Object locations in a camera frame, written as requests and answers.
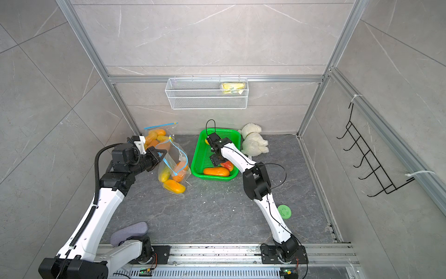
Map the yellow orange mango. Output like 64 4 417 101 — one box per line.
145 131 158 144

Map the clear zip-top bag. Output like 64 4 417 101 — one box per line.
158 141 192 186
144 122 178 151

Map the large orange mango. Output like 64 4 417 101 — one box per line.
172 161 189 183

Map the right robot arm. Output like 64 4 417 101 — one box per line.
205 128 308 264

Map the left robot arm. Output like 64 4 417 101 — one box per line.
38 136 167 279

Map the orange mango at basket front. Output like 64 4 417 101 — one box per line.
203 167 230 177

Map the red mango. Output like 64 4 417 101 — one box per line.
220 160 234 172

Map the green plastic basket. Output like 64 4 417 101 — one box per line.
190 128 242 181

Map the white plush toy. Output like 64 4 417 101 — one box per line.
239 123 269 157

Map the grey purple cloth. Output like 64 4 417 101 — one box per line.
110 222 148 246

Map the green round disc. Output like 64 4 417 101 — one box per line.
277 205 292 220

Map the white wire wall basket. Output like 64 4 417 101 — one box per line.
165 77 249 110

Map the yellow sponge in wire basket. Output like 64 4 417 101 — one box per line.
220 82 246 95

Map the metal base rail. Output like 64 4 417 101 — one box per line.
108 243 365 279

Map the black wall hook rack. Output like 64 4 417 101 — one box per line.
336 103 415 198

